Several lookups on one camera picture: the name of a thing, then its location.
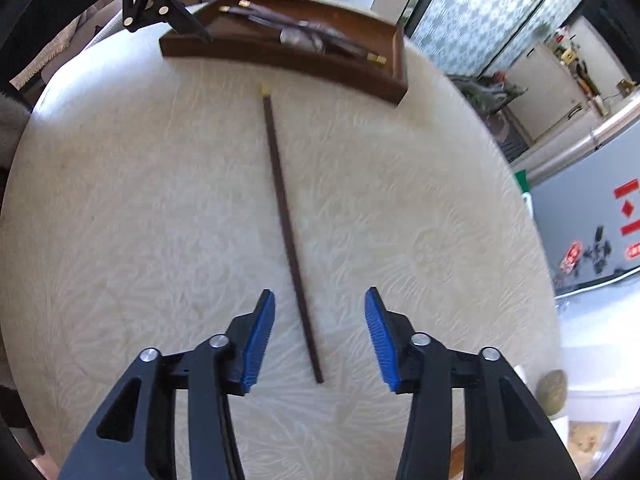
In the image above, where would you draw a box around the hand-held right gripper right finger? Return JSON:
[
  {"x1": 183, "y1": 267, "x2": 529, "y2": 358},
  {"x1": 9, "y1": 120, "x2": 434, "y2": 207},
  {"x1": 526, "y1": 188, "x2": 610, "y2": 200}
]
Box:
[{"x1": 364, "y1": 286, "x2": 583, "y2": 480}]

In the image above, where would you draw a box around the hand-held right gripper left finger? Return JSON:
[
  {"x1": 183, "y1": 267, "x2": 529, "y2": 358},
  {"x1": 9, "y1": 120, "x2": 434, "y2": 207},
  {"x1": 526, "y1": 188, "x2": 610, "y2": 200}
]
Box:
[{"x1": 57, "y1": 289, "x2": 277, "y2": 480}]

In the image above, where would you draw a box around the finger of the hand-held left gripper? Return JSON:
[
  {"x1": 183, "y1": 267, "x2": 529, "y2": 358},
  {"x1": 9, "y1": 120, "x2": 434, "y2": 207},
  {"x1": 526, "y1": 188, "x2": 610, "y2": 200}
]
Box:
[{"x1": 122, "y1": 0, "x2": 215, "y2": 44}]

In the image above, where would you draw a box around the metal spoon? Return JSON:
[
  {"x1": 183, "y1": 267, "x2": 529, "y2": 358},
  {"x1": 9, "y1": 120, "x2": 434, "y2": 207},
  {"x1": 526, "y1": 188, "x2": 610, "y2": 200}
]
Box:
[{"x1": 250, "y1": 14, "x2": 313, "y2": 47}]

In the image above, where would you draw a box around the dark wooden tray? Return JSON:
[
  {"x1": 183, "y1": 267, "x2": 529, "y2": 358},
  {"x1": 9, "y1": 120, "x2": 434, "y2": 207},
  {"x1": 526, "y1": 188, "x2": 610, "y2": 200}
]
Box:
[{"x1": 159, "y1": 0, "x2": 408, "y2": 107}]

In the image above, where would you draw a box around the beige woven cloth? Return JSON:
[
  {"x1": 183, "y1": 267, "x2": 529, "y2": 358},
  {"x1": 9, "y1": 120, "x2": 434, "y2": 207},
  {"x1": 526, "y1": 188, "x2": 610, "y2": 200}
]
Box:
[{"x1": 10, "y1": 10, "x2": 126, "y2": 92}]

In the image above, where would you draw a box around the brown potato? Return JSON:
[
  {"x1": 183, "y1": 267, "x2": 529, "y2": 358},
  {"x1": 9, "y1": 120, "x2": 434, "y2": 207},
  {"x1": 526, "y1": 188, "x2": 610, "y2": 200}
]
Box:
[{"x1": 537, "y1": 369, "x2": 570, "y2": 417}]

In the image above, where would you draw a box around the clear jar of snacks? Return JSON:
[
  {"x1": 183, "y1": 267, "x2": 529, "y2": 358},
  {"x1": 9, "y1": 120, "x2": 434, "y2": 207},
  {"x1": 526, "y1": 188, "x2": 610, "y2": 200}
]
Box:
[{"x1": 565, "y1": 419, "x2": 622, "y2": 467}]

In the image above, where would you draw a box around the grey refrigerator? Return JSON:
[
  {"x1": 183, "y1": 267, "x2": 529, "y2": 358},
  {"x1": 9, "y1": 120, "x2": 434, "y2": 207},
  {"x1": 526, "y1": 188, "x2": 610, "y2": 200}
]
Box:
[{"x1": 510, "y1": 110, "x2": 640, "y2": 301}]

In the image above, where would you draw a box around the clutter on kitchen floor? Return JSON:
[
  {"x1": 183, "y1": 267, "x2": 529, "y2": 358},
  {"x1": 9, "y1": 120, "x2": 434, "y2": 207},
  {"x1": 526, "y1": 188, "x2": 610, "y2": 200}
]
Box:
[{"x1": 449, "y1": 71, "x2": 528, "y2": 133}]

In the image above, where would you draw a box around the patterned sliding door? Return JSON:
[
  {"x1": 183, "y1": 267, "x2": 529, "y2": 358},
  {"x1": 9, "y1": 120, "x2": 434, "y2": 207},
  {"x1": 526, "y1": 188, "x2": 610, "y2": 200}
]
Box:
[{"x1": 409, "y1": 0, "x2": 596, "y2": 78}]

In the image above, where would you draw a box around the white kitchen cabinet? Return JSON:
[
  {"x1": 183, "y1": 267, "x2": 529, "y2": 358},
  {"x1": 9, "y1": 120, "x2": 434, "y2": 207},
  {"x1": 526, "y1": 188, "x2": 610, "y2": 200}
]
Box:
[{"x1": 505, "y1": 42, "x2": 603, "y2": 145}]

